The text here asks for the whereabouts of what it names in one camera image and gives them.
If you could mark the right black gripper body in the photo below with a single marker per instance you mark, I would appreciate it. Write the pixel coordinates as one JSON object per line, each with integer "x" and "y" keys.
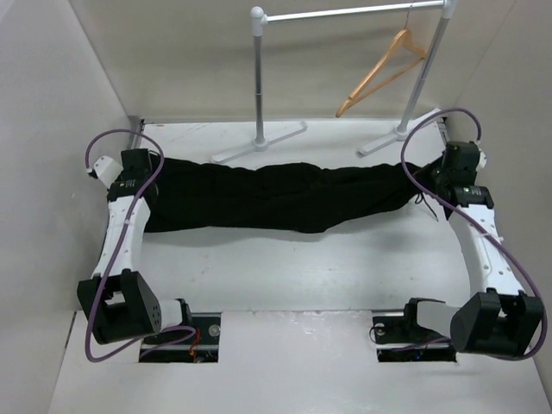
{"x": 436, "y": 176}

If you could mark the left metal table rail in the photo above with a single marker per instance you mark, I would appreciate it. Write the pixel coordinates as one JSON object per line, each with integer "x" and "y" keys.
{"x": 136, "y": 129}

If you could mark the right metal table rail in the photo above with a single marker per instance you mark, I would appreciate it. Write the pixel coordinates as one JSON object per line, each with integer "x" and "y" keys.
{"x": 446, "y": 133}

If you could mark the metal table rail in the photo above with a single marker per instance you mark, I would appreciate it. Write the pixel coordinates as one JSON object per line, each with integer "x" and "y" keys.
{"x": 136, "y": 129}
{"x": 446, "y": 133}

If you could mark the wooden clothes hanger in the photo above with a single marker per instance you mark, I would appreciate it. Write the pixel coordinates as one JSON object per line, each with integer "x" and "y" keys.
{"x": 402, "y": 42}

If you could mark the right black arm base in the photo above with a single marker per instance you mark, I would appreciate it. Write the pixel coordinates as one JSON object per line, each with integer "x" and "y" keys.
{"x": 396, "y": 340}

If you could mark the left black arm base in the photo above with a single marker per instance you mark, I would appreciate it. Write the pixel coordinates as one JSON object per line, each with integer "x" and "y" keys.
{"x": 183, "y": 347}

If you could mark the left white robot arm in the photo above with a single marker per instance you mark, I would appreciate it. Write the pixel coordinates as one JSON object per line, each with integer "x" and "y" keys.
{"x": 128, "y": 308}

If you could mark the black trousers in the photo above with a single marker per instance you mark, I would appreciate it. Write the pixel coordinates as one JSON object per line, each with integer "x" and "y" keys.
{"x": 298, "y": 197}

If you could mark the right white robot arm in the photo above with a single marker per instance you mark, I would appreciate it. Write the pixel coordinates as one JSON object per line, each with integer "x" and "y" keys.
{"x": 500, "y": 318}

